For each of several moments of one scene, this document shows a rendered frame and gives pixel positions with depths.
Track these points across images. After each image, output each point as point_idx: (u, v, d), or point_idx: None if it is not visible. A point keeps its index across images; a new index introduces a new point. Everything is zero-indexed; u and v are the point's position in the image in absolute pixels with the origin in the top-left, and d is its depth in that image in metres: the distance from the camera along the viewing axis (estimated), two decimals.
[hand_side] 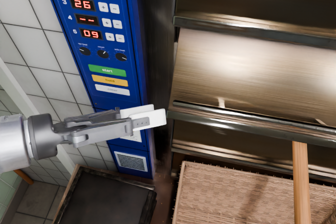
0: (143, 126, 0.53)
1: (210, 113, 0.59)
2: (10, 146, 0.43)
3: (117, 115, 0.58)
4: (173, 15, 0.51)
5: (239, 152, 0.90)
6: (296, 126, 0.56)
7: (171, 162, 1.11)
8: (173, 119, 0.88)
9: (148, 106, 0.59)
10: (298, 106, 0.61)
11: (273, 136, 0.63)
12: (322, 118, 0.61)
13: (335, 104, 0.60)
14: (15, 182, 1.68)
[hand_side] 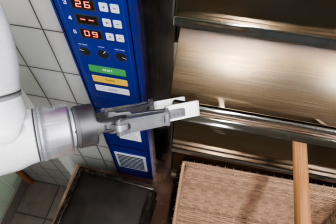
0: (179, 117, 0.55)
1: (210, 113, 0.59)
2: (58, 134, 0.46)
3: (150, 106, 0.60)
4: (173, 15, 0.51)
5: (239, 152, 0.90)
6: (296, 126, 0.56)
7: (171, 162, 1.11)
8: None
9: (180, 98, 0.61)
10: (298, 106, 0.61)
11: (273, 136, 0.63)
12: (322, 118, 0.61)
13: (335, 104, 0.60)
14: (15, 182, 1.68)
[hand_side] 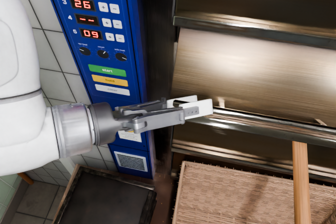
0: (192, 115, 0.56)
1: None
2: (78, 131, 0.47)
3: (164, 105, 0.61)
4: (173, 15, 0.51)
5: (239, 152, 0.90)
6: (295, 126, 0.57)
7: (171, 162, 1.11)
8: None
9: (192, 96, 0.62)
10: (298, 106, 0.61)
11: (273, 136, 0.63)
12: (322, 118, 0.61)
13: (335, 104, 0.60)
14: (15, 182, 1.68)
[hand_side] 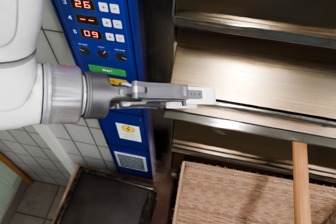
0: (195, 101, 0.51)
1: (212, 106, 0.55)
2: (69, 85, 0.40)
3: None
4: (173, 15, 0.51)
5: (239, 152, 0.90)
6: (306, 119, 0.52)
7: (171, 162, 1.11)
8: (173, 119, 0.88)
9: None
10: (304, 106, 0.58)
11: (280, 139, 0.57)
12: None
13: None
14: (15, 182, 1.68)
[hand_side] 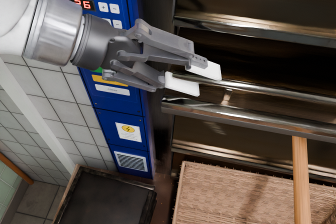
0: (200, 69, 0.46)
1: (217, 85, 0.49)
2: (66, 7, 0.36)
3: (161, 76, 0.51)
4: (173, 15, 0.51)
5: (239, 152, 0.90)
6: (321, 97, 0.47)
7: (171, 162, 1.11)
8: (173, 119, 0.88)
9: None
10: None
11: (293, 129, 0.50)
12: None
13: None
14: (15, 182, 1.68)
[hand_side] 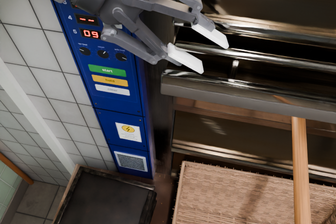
0: (206, 30, 0.44)
1: (223, 55, 0.46)
2: None
3: (164, 46, 0.47)
4: None
5: (239, 152, 0.90)
6: (334, 65, 0.44)
7: (171, 162, 1.11)
8: (173, 119, 0.88)
9: (196, 58, 0.50)
10: (325, 82, 0.50)
11: (308, 105, 0.45)
12: None
13: None
14: (15, 182, 1.68)
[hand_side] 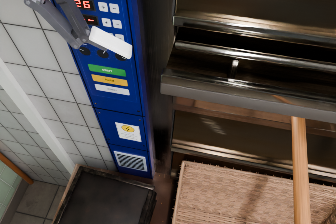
0: None
1: (223, 55, 0.46)
2: None
3: (86, 30, 0.45)
4: (173, 15, 0.51)
5: (239, 152, 0.90)
6: (334, 65, 0.44)
7: (171, 162, 1.11)
8: (173, 119, 0.88)
9: (126, 42, 0.47)
10: (325, 82, 0.50)
11: (308, 105, 0.45)
12: None
13: None
14: (15, 182, 1.68)
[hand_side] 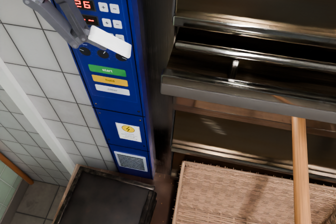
0: None
1: (223, 55, 0.46)
2: None
3: (85, 29, 0.45)
4: (173, 15, 0.51)
5: (239, 152, 0.90)
6: (334, 65, 0.44)
7: (171, 162, 1.11)
8: (173, 119, 0.88)
9: (125, 42, 0.47)
10: (325, 82, 0.50)
11: (308, 105, 0.45)
12: None
13: None
14: (15, 182, 1.68)
